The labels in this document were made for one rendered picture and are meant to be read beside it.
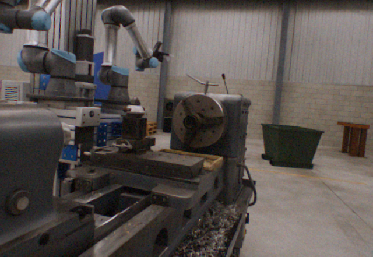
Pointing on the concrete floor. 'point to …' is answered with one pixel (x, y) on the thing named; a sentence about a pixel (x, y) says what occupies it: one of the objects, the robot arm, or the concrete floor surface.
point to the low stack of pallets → (151, 128)
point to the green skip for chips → (289, 145)
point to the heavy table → (354, 138)
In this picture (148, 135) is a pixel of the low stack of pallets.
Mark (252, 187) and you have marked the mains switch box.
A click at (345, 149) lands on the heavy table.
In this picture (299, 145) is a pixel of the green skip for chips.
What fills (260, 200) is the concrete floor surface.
